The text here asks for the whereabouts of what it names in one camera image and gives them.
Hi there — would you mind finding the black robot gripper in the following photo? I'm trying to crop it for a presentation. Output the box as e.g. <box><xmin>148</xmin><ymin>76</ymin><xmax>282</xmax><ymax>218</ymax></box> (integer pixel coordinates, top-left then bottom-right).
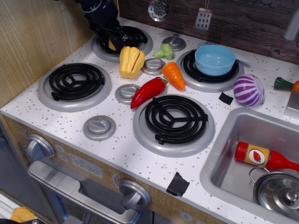
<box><xmin>83</xmin><ymin>7</ymin><xmax>135</xmax><ymax>52</ymax></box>

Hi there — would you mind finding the yellow toy corn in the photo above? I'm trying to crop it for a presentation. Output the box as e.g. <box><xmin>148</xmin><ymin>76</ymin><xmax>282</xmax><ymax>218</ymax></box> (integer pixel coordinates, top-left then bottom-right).
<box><xmin>108</xmin><ymin>40</ymin><xmax>116</xmax><ymax>51</ymax></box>

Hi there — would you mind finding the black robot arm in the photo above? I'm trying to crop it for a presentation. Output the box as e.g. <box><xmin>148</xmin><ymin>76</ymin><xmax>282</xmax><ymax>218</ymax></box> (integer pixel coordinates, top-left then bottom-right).
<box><xmin>75</xmin><ymin>0</ymin><xmax>135</xmax><ymax>52</ymax></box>

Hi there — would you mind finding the light blue plastic bowl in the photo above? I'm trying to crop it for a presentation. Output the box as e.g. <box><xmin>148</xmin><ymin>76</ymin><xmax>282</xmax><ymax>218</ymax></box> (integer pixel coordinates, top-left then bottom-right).
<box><xmin>194</xmin><ymin>43</ymin><xmax>236</xmax><ymax>77</ymax></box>

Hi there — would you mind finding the back left black burner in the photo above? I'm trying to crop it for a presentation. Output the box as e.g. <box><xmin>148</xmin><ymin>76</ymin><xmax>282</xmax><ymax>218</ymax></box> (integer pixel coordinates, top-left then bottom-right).
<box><xmin>92</xmin><ymin>26</ymin><xmax>153</xmax><ymax>63</ymax></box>

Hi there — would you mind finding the black burner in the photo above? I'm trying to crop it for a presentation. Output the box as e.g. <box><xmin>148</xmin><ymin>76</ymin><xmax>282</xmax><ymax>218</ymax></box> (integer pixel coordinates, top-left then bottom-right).
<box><xmin>133</xmin><ymin>94</ymin><xmax>215</xmax><ymax>158</ymax></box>
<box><xmin>38</xmin><ymin>63</ymin><xmax>112</xmax><ymax>112</ymax></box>
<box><xmin>177</xmin><ymin>50</ymin><xmax>244</xmax><ymax>93</ymax></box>
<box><xmin>92</xmin><ymin>26</ymin><xmax>153</xmax><ymax>63</ymax></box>

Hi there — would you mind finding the yellow toy bell pepper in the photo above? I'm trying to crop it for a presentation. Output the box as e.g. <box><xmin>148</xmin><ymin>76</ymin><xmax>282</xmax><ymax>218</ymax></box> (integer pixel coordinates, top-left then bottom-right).
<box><xmin>119</xmin><ymin>46</ymin><xmax>145</xmax><ymax>79</ymax></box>

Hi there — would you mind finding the silver stovetop knob upper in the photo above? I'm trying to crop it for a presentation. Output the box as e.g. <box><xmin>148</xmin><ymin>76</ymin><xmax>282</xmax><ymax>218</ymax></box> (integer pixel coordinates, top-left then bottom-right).
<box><xmin>141</xmin><ymin>58</ymin><xmax>166</xmax><ymax>76</ymax></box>

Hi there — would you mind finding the silver stovetop knob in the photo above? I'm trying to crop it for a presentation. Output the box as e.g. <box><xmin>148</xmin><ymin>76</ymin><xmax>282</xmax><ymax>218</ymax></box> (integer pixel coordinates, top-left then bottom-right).
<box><xmin>141</xmin><ymin>58</ymin><xmax>166</xmax><ymax>76</ymax></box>
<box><xmin>83</xmin><ymin>115</ymin><xmax>116</xmax><ymax>141</ymax></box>
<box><xmin>162</xmin><ymin>34</ymin><xmax>186</xmax><ymax>52</ymax></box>
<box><xmin>115</xmin><ymin>84</ymin><xmax>140</xmax><ymax>105</ymax></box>

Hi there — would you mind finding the hanging silver skimmer spoon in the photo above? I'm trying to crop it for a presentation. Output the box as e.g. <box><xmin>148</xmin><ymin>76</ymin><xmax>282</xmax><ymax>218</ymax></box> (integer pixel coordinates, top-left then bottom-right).
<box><xmin>148</xmin><ymin>0</ymin><xmax>170</xmax><ymax>22</ymax></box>

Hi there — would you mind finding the green toy broccoli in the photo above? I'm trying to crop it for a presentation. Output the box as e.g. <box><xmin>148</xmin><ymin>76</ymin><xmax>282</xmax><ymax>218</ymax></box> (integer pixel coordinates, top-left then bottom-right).
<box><xmin>154</xmin><ymin>43</ymin><xmax>173</xmax><ymax>59</ymax></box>

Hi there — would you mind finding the silver stovetop knob middle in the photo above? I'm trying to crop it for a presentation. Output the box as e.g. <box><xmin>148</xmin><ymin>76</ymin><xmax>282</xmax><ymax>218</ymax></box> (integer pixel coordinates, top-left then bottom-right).
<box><xmin>115</xmin><ymin>84</ymin><xmax>140</xmax><ymax>105</ymax></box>

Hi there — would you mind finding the front left black burner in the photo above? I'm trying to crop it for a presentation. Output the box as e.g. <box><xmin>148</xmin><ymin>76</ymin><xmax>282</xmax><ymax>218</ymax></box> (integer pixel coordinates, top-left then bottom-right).
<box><xmin>38</xmin><ymin>63</ymin><xmax>112</xmax><ymax>112</ymax></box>

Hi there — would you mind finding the red toy chili pepper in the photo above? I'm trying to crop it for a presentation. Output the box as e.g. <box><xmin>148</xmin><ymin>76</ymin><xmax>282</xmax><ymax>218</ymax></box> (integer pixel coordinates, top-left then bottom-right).
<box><xmin>130</xmin><ymin>77</ymin><xmax>168</xmax><ymax>109</ymax></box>

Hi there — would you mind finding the orange toy carrot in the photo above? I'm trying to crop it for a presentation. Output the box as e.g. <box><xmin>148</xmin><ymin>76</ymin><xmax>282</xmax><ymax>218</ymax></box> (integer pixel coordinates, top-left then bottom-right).
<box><xmin>162</xmin><ymin>62</ymin><xmax>185</xmax><ymax>90</ymax></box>

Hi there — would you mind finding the silver stovetop knob back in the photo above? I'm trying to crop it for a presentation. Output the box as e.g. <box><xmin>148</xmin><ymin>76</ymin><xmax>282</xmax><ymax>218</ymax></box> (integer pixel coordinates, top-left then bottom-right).
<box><xmin>162</xmin><ymin>34</ymin><xmax>186</xmax><ymax>52</ymax></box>

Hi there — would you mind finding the back right black burner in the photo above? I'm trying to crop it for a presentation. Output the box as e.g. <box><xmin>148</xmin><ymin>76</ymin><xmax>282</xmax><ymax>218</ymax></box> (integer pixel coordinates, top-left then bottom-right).
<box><xmin>177</xmin><ymin>50</ymin><xmax>244</xmax><ymax>93</ymax></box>

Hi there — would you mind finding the silver stovetop knob front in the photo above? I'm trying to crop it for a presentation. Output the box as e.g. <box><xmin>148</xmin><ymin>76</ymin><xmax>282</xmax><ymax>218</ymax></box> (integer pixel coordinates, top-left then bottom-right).
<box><xmin>83</xmin><ymin>115</ymin><xmax>116</xmax><ymax>141</ymax></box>

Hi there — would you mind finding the hanging silver spatula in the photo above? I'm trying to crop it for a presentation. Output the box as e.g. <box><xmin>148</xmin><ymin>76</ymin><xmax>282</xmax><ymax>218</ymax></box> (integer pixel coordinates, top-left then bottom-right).
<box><xmin>194</xmin><ymin>0</ymin><xmax>213</xmax><ymax>31</ymax></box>

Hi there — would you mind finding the front right black burner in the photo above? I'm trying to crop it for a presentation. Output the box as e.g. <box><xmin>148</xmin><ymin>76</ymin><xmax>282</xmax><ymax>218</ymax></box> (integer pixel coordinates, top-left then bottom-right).
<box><xmin>133</xmin><ymin>94</ymin><xmax>215</xmax><ymax>158</ymax></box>

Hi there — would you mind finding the silver oven knob left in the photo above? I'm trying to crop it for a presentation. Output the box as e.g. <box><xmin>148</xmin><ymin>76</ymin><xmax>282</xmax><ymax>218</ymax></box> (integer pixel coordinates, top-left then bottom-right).
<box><xmin>27</xmin><ymin>134</ymin><xmax>56</xmax><ymax>161</ymax></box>

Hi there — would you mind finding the silver oven knob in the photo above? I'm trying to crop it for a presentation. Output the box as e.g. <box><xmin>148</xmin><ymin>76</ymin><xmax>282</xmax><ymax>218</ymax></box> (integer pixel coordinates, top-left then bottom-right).
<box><xmin>119</xmin><ymin>179</ymin><xmax>151</xmax><ymax>210</ymax></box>
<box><xmin>27</xmin><ymin>134</ymin><xmax>56</xmax><ymax>161</ymax></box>

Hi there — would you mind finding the black tape piece back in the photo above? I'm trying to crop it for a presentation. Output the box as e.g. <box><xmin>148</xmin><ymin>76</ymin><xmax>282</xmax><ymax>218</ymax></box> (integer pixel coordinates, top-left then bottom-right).
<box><xmin>219</xmin><ymin>92</ymin><xmax>234</xmax><ymax>105</ymax></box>

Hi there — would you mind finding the black tape piece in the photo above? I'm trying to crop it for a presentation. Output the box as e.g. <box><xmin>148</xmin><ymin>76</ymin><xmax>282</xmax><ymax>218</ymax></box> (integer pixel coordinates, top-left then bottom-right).
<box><xmin>166</xmin><ymin>172</ymin><xmax>190</xmax><ymax>196</ymax></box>
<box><xmin>219</xmin><ymin>92</ymin><xmax>234</xmax><ymax>105</ymax></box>

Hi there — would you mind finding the purple striped toy onion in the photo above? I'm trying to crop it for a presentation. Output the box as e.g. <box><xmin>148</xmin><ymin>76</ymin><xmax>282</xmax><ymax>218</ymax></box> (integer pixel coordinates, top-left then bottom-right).
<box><xmin>233</xmin><ymin>74</ymin><xmax>264</xmax><ymax>106</ymax></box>

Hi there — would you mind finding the silver oven knob right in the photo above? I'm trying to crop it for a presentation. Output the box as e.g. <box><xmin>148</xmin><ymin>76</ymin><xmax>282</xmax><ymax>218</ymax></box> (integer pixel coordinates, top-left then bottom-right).
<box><xmin>119</xmin><ymin>179</ymin><xmax>151</xmax><ymax>210</ymax></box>

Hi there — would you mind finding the black tape piece front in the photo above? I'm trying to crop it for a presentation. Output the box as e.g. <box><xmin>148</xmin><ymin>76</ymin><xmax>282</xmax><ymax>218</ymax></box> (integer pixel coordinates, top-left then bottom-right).
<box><xmin>166</xmin><ymin>172</ymin><xmax>190</xmax><ymax>196</ymax></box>

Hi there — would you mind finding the silver toy sink basin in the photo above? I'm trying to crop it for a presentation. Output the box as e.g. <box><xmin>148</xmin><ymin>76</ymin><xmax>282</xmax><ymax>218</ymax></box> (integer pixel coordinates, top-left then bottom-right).
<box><xmin>200</xmin><ymin>108</ymin><xmax>299</xmax><ymax>224</ymax></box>

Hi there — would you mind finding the toy carrot with green top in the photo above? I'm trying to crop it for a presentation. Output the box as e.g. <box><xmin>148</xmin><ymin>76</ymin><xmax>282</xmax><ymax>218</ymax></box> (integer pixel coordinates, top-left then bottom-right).
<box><xmin>274</xmin><ymin>77</ymin><xmax>299</xmax><ymax>92</ymax></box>

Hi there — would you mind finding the red toy ketchup bottle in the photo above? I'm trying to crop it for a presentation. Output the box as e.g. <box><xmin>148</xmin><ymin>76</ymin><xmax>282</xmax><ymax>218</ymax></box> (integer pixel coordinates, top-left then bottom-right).
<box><xmin>235</xmin><ymin>141</ymin><xmax>299</xmax><ymax>172</ymax></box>

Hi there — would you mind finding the yellow object lower left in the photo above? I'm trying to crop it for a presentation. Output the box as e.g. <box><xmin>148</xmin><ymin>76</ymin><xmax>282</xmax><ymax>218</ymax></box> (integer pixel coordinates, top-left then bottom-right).
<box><xmin>9</xmin><ymin>207</ymin><xmax>36</xmax><ymax>223</ymax></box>

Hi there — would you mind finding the steel toy pot with lid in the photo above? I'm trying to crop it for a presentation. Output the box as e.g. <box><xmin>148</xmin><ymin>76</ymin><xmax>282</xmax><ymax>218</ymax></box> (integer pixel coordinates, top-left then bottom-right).
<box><xmin>249</xmin><ymin>167</ymin><xmax>299</xmax><ymax>220</ymax></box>

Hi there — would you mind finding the silver oven door handle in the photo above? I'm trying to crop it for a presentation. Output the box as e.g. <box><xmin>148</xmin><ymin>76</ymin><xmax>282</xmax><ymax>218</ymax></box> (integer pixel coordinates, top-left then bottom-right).
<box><xmin>28</xmin><ymin>161</ymin><xmax>140</xmax><ymax>224</ymax></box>

